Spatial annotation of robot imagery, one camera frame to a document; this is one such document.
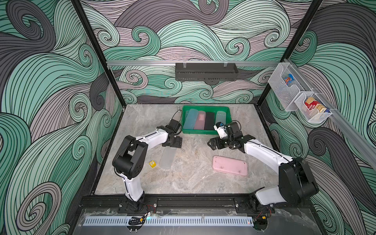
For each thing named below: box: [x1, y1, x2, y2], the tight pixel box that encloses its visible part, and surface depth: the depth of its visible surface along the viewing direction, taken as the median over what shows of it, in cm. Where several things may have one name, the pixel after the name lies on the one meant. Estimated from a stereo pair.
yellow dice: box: [148, 160, 157, 169], surface depth 87 cm
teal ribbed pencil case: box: [183, 108, 199, 130], surface depth 109 cm
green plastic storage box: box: [181, 105, 233, 135], surface depth 113 cm
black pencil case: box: [204, 111, 216, 131], surface depth 114 cm
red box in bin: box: [304, 96, 326, 113], surface depth 67 cm
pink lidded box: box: [211, 155, 249, 177], surface depth 86 cm
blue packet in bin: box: [284, 73, 296, 86], surface depth 85 cm
